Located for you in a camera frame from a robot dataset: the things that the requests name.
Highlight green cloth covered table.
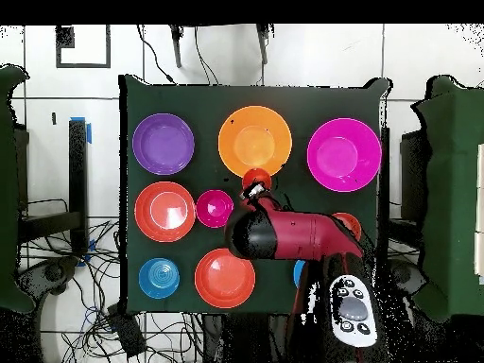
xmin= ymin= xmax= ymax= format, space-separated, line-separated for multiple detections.
xmin=0 ymin=62 xmax=37 ymax=315
xmin=410 ymin=74 xmax=484 ymax=320

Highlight grey stand leg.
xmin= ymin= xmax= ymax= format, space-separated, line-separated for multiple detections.
xmin=168 ymin=25 xmax=183 ymax=69
xmin=255 ymin=24 xmax=270 ymax=65

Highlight large yellow-orange bowl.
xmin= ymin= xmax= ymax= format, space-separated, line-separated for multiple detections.
xmin=217 ymin=105 xmax=293 ymax=180

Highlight small light blue bowl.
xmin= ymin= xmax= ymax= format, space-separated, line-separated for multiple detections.
xmin=137 ymin=257 xmax=182 ymax=301

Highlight small orange bowl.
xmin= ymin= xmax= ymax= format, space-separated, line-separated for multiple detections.
xmin=332 ymin=212 xmax=363 ymax=243

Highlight small magenta bowl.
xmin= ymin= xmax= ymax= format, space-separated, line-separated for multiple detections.
xmin=195 ymin=189 xmax=235 ymax=230

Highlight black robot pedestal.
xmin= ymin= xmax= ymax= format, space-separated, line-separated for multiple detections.
xmin=201 ymin=313 xmax=291 ymax=363

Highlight wide purple bowl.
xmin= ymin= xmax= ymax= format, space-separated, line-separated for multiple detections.
xmin=131 ymin=112 xmax=197 ymax=176

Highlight large pink bowl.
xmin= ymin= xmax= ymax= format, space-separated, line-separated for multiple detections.
xmin=306 ymin=117 xmax=383 ymax=193

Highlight blue tape strip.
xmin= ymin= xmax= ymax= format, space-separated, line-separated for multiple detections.
xmin=69 ymin=116 xmax=93 ymax=145

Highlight tangled floor cables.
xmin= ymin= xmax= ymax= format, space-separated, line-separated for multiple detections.
xmin=22 ymin=218 xmax=205 ymax=363

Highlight orange cup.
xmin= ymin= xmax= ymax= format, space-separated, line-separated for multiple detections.
xmin=241 ymin=167 xmax=272 ymax=192

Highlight black cable with plug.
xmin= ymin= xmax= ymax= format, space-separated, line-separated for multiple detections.
xmin=135 ymin=25 xmax=178 ymax=85

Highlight black metal stand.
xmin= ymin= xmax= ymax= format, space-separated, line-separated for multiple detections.
xmin=377 ymin=126 xmax=423 ymax=262
xmin=18 ymin=118 xmax=90 ymax=256

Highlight black square floor frame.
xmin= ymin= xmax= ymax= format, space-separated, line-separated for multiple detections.
xmin=55 ymin=25 xmax=112 ymax=70

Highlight large blue bowl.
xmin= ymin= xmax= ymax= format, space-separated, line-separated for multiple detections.
xmin=293 ymin=259 xmax=306 ymax=289

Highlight dark green tablecloth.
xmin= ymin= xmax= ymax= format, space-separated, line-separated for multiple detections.
xmin=117 ymin=74 xmax=390 ymax=318

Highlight wide red-orange bowl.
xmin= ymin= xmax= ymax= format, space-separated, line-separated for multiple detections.
xmin=194 ymin=248 xmax=257 ymax=310
xmin=134 ymin=181 xmax=197 ymax=244

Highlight black floor power box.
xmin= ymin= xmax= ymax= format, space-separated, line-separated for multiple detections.
xmin=106 ymin=302 xmax=147 ymax=359

